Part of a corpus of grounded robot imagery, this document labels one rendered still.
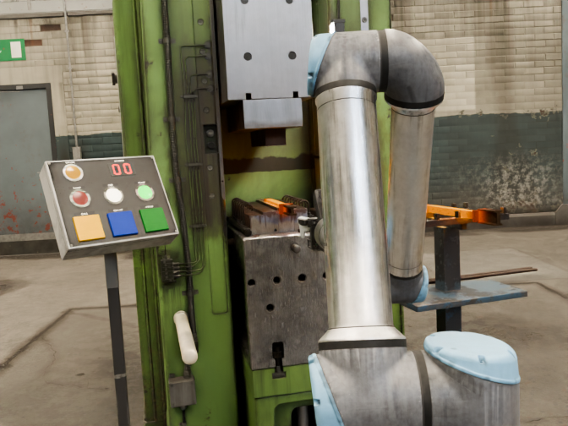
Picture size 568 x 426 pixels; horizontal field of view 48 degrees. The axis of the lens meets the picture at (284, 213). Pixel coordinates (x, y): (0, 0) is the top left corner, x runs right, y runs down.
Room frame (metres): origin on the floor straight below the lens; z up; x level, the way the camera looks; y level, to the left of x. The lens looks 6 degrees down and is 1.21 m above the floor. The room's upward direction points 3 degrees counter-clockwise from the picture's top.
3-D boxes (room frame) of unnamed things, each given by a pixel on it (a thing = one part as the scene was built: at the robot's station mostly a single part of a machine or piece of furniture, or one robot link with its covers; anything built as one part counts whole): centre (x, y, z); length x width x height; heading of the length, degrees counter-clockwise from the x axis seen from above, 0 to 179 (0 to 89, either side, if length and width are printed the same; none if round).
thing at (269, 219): (2.33, 0.06, 0.96); 0.42 x 0.20 x 0.09; 12
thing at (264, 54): (2.34, 0.02, 1.56); 0.42 x 0.39 x 0.40; 12
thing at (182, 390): (2.17, 0.39, 0.36); 0.09 x 0.07 x 0.12; 102
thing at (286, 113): (2.33, 0.06, 1.32); 0.42 x 0.20 x 0.10; 12
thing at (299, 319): (2.35, 0.01, 0.69); 0.56 x 0.38 x 0.45; 12
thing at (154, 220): (1.89, 0.39, 1.01); 0.07 x 0.05 x 0.07; 127
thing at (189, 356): (1.97, 0.34, 0.62); 0.44 x 0.05 x 0.05; 12
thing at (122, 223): (1.83, 0.47, 1.01); 0.07 x 0.05 x 0.07; 127
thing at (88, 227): (1.77, 0.55, 1.01); 0.07 x 0.05 x 0.07; 127
